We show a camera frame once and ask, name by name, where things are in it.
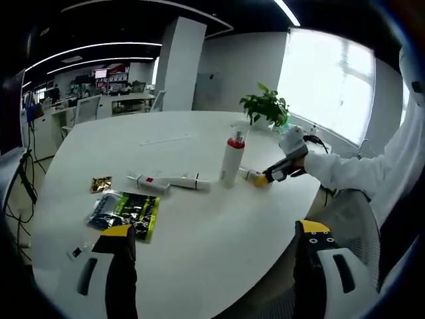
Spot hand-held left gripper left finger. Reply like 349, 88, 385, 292
54, 224, 139, 319

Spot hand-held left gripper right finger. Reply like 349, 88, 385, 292
293, 218, 381, 319

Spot small clear skincare sachet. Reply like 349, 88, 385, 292
67, 241, 97, 263

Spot tall red-collared skincare bottle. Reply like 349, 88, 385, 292
220, 122, 249, 189

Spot silver blue skincare sachet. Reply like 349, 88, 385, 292
86, 188, 124, 230

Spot green black skincare sachet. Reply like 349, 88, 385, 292
106, 191, 161, 244

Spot gold foil skincare sachet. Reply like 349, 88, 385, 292
90, 175, 114, 194

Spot large white skincare tube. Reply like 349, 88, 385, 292
168, 172, 212, 193

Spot person's right hand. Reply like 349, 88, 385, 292
289, 156, 309, 179

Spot dark handheld tool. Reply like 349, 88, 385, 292
302, 132, 330, 156

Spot potted green plant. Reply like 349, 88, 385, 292
239, 82, 292, 131

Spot grey mesh office chair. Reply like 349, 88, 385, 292
317, 187, 383, 295

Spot bright window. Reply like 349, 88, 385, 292
277, 28, 378, 147

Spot person's white top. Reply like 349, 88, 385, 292
378, 43, 425, 220

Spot short ceiling light bar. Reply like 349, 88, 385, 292
274, 0, 301, 27

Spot white office chair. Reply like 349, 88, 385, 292
75, 95, 102, 124
151, 90, 167, 113

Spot white low cabinet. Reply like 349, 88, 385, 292
23, 114, 64, 157

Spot white standing desk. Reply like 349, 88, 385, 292
0, 148, 39, 205

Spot white background desk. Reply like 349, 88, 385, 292
99, 92, 156, 116

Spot blue object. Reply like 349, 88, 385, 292
26, 102, 44, 122

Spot long ceiling light strip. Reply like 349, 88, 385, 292
25, 42, 163, 71
21, 56, 157, 89

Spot red white display shelf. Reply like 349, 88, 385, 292
108, 64, 131, 91

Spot table cable slot cover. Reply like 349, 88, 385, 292
139, 132, 195, 146

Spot black monitor cable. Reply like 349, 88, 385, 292
19, 121, 47, 175

